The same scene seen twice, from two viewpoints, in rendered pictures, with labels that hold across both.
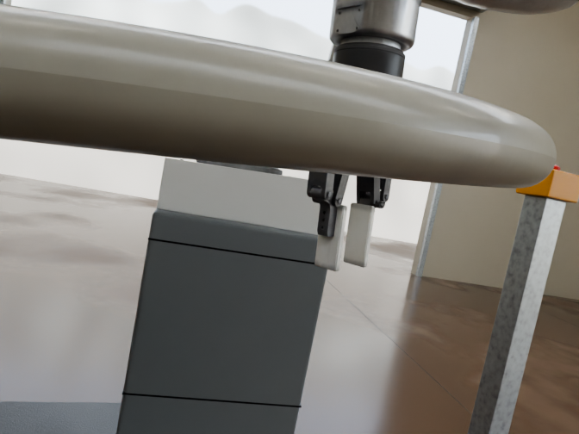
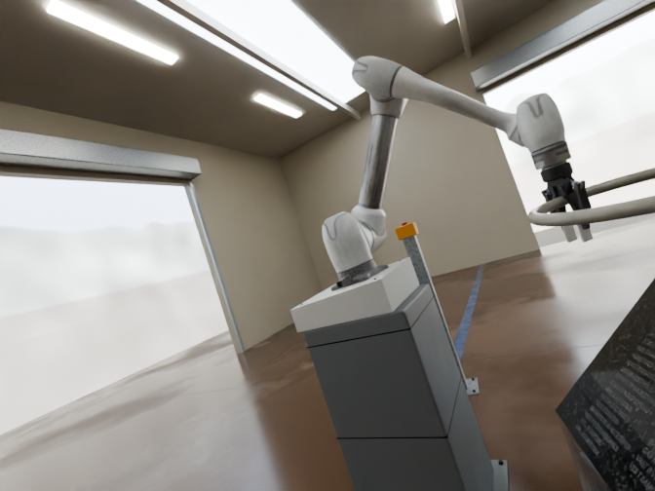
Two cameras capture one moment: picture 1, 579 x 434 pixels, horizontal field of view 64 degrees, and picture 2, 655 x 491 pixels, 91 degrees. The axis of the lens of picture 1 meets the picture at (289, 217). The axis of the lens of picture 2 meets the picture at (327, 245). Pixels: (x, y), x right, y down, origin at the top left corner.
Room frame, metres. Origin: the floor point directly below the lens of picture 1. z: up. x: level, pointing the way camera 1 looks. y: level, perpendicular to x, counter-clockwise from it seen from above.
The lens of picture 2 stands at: (0.40, 1.12, 1.01)
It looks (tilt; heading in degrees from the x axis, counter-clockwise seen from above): 3 degrees up; 312
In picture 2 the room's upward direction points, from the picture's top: 18 degrees counter-clockwise
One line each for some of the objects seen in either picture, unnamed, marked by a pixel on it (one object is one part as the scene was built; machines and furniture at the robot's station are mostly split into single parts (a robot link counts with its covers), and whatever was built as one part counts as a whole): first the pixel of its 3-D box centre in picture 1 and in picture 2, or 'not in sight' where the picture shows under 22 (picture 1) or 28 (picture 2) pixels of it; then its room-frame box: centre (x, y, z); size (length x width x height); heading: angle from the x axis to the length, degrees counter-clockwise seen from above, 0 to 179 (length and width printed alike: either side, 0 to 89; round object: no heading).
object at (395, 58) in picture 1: (364, 93); (558, 180); (0.50, -0.05, 1.03); 0.08 x 0.07 x 0.09; 137
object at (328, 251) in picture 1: (330, 236); (584, 229); (0.49, -0.05, 0.87); 0.03 x 0.01 x 0.07; 47
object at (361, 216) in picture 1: (358, 234); (568, 230); (0.53, -0.08, 0.87); 0.03 x 0.01 x 0.07; 47
